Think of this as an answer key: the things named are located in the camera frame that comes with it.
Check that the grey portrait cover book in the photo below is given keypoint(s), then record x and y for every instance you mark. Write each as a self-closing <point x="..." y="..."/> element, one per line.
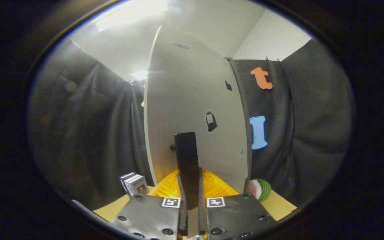
<point x="138" y="186"/>

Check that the blue spine book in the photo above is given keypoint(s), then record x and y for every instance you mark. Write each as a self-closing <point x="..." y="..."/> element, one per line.
<point x="125" y="180"/>

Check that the grey shoe cabinet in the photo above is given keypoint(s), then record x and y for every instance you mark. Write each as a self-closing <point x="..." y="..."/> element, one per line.
<point x="241" y="86"/>

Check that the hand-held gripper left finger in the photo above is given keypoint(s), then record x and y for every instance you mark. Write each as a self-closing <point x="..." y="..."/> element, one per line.
<point x="182" y="216"/>

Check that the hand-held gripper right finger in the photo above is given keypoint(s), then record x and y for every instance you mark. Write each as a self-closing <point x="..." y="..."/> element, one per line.
<point x="202" y="216"/>

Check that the watermelon slice toy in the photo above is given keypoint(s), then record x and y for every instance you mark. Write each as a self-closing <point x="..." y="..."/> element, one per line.
<point x="260" y="190"/>

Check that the black backdrop cloth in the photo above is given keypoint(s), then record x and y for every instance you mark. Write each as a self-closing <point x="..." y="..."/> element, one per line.
<point x="88" y="133"/>

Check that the white shoe cabinet door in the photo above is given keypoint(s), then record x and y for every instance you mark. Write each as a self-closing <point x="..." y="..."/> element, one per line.
<point x="185" y="83"/>

